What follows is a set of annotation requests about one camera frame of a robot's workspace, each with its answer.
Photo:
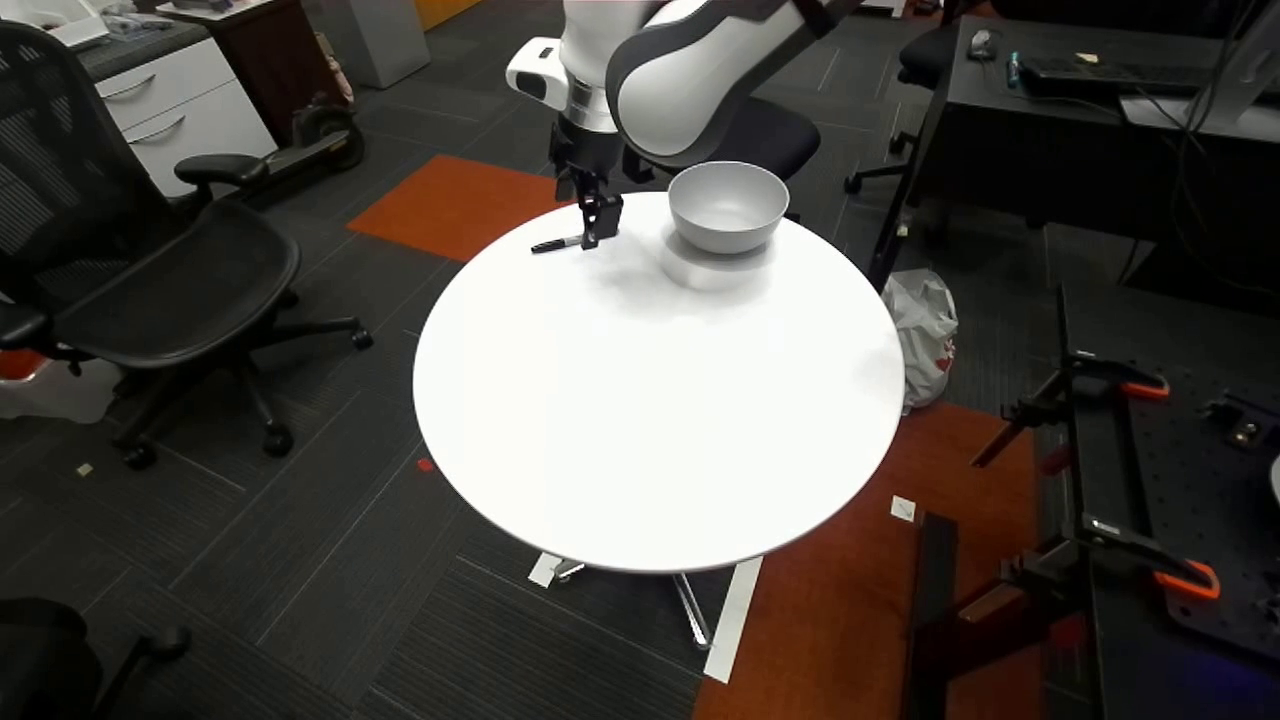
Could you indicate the grey cabinet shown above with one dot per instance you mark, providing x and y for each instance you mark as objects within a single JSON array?
[{"x": 372, "y": 32}]

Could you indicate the black cushioned office chair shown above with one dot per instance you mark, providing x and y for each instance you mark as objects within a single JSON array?
[{"x": 787, "y": 141}]

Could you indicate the small black device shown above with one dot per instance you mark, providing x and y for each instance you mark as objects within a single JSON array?
[{"x": 1244, "y": 424}]

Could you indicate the black mesh office chair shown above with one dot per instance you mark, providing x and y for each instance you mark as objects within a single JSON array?
[{"x": 174, "y": 284}]

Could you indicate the black robot mounting stand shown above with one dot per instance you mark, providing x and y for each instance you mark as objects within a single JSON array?
[{"x": 1173, "y": 505}]

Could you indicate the small white paper tag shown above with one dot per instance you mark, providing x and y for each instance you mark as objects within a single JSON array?
[{"x": 905, "y": 510}]

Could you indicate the white plastic bag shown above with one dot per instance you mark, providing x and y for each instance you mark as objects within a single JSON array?
[{"x": 920, "y": 335}]

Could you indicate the black pen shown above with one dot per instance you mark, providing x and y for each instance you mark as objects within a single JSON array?
[{"x": 554, "y": 245}]

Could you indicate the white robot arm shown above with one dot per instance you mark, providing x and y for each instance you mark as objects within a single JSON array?
[{"x": 695, "y": 66}]

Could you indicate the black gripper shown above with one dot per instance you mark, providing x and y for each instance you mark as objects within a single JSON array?
[{"x": 584, "y": 156}]

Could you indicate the white drawer cabinet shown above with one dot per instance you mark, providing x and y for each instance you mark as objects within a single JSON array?
[{"x": 186, "y": 121}]

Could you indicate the black desk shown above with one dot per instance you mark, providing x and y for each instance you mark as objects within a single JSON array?
[{"x": 1014, "y": 112}]

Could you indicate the black laptop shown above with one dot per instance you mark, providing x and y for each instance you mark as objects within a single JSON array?
[{"x": 1104, "y": 78}]

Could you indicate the white table base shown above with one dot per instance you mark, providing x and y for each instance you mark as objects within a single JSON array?
[{"x": 733, "y": 623}]

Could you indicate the grey bowl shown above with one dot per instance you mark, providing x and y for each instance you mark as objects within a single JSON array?
[{"x": 727, "y": 221}]

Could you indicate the grey computer mouse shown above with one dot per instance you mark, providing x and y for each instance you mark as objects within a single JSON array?
[{"x": 982, "y": 42}]

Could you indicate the dark brown cabinet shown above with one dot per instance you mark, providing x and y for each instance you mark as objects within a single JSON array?
[{"x": 280, "y": 62}]

